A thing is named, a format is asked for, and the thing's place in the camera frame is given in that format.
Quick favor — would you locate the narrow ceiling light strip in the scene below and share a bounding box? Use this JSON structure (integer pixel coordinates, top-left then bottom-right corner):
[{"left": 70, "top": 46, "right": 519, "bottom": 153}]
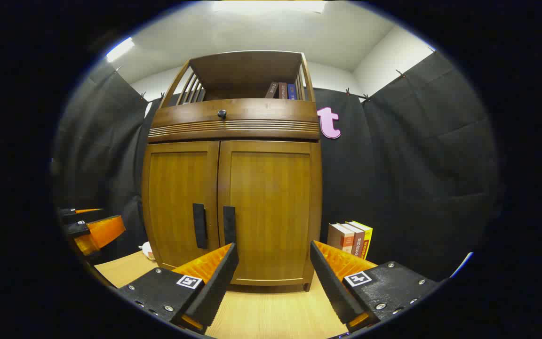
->
[{"left": 106, "top": 37, "right": 135, "bottom": 63}]

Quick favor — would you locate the beige and orange book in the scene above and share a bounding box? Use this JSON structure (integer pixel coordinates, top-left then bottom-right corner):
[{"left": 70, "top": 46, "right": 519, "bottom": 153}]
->
[{"left": 327, "top": 223, "right": 355, "bottom": 255}]

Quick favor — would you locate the wooden double-door shoe cabinet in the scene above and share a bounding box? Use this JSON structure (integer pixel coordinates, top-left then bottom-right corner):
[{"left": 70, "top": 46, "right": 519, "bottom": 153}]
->
[{"left": 142, "top": 50, "right": 322, "bottom": 291}]

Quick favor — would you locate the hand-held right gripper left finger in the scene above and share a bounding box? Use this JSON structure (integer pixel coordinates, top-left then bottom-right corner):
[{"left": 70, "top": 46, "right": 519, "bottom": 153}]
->
[{"left": 113, "top": 242, "right": 239, "bottom": 335}]

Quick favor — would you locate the yellow book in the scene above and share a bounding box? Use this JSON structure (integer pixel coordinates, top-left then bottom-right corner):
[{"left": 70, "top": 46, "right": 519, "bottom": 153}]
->
[{"left": 349, "top": 220, "right": 373, "bottom": 260}]

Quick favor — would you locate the wooden cabinet door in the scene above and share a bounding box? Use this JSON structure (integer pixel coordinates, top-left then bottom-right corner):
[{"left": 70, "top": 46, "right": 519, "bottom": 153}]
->
[
  {"left": 143, "top": 141, "right": 220, "bottom": 270},
  {"left": 218, "top": 140, "right": 322, "bottom": 286}
]

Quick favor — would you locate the brown spine book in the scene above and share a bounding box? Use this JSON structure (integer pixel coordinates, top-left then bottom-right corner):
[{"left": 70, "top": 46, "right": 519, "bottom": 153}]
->
[{"left": 345, "top": 223, "right": 366, "bottom": 258}]

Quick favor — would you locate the black backdrop cloth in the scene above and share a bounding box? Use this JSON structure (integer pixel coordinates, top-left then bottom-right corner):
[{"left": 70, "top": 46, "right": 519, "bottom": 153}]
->
[{"left": 52, "top": 49, "right": 500, "bottom": 283}]

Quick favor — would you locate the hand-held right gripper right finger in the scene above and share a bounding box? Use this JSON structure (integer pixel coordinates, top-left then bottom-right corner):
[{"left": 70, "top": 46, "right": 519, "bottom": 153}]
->
[{"left": 310, "top": 240, "right": 441, "bottom": 334}]

